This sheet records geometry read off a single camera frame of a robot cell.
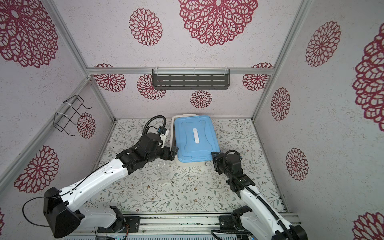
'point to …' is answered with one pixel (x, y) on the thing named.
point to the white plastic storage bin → (172, 139)
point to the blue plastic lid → (196, 138)
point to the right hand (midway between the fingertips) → (211, 152)
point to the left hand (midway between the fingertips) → (170, 149)
